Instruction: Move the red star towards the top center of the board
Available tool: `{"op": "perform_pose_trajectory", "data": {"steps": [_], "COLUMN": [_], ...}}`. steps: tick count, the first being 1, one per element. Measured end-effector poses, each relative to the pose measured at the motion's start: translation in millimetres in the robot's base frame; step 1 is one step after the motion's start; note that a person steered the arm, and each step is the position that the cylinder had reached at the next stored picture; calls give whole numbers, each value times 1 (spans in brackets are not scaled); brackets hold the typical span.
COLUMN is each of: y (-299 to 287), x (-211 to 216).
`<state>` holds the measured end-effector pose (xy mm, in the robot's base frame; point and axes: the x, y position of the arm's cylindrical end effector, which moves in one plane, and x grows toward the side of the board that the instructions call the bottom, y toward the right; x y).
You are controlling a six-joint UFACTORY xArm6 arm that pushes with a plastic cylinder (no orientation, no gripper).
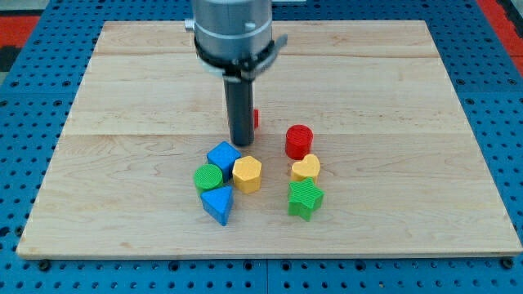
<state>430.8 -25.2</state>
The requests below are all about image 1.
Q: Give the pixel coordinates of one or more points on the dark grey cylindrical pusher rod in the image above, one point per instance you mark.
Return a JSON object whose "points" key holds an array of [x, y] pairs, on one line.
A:
{"points": [[239, 105]]}

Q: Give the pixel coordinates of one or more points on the black clamp ring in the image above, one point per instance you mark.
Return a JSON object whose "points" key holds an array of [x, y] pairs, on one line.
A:
{"points": [[245, 68]]}

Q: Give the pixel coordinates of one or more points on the red star block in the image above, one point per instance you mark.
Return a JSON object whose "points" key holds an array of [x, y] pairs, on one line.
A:
{"points": [[256, 118]]}

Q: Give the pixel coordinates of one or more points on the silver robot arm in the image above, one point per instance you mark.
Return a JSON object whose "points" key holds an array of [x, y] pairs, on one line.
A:
{"points": [[234, 40]]}

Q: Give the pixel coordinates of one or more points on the green star block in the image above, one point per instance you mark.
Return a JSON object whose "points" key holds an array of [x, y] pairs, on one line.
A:
{"points": [[304, 198]]}

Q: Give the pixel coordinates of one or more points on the wooden board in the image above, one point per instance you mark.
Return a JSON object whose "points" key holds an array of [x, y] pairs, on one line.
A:
{"points": [[401, 171]]}

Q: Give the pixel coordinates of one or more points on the blue cube block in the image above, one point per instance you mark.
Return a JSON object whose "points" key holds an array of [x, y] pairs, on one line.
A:
{"points": [[224, 156]]}

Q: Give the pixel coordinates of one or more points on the red cylinder block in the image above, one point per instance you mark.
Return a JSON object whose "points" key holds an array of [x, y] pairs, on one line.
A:
{"points": [[298, 141]]}

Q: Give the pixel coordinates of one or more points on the yellow hexagon block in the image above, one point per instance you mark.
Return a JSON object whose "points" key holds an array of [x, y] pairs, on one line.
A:
{"points": [[247, 174]]}

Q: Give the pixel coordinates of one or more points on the green cylinder block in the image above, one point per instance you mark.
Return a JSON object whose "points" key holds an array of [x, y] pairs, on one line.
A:
{"points": [[207, 177]]}

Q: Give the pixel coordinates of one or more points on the yellow heart block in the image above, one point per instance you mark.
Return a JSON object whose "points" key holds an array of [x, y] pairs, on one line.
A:
{"points": [[308, 167]]}

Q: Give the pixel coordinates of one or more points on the blue triangle block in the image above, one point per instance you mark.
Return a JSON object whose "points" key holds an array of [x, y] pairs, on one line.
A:
{"points": [[218, 203]]}

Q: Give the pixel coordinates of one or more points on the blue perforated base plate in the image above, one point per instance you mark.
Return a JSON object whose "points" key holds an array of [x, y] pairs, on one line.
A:
{"points": [[40, 88]]}

